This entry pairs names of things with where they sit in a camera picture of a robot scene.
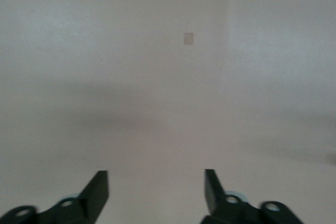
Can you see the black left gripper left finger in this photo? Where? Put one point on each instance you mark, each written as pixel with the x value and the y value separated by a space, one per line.
pixel 78 208

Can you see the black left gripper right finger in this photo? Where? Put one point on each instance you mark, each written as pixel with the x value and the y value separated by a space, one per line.
pixel 223 208

